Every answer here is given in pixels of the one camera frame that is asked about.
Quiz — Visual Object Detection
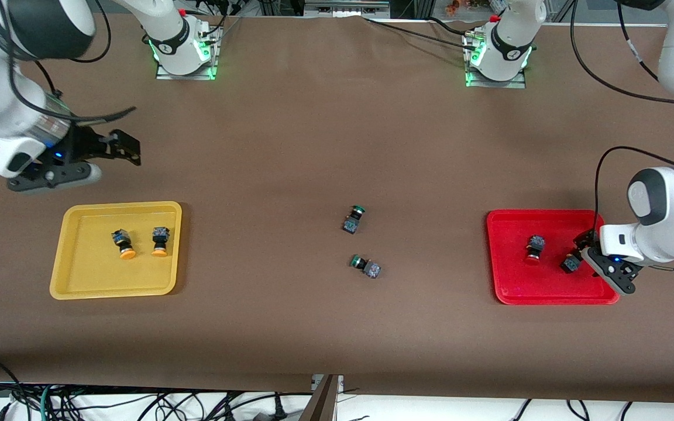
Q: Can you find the red plastic tray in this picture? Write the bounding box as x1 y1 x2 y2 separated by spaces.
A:
486 209 621 306

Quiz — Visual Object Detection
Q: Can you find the aluminium frame rail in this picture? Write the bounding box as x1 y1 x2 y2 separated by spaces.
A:
304 0 391 17

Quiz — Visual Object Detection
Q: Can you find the dark table leg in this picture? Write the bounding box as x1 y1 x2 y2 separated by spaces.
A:
299 374 343 421

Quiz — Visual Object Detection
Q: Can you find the yellow push button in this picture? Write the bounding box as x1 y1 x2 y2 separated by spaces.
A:
151 226 171 257
111 229 137 260

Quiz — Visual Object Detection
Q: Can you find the brown table cover sheet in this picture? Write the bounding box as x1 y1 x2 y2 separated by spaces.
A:
0 15 674 404

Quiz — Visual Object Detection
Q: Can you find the yellow plastic tray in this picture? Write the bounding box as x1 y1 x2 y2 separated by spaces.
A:
49 201 183 301

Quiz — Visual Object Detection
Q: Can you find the red push button switch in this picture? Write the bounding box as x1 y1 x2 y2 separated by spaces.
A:
525 234 546 265

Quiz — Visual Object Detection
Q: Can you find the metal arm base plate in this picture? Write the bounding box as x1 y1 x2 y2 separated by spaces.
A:
465 29 528 89
156 23 222 81

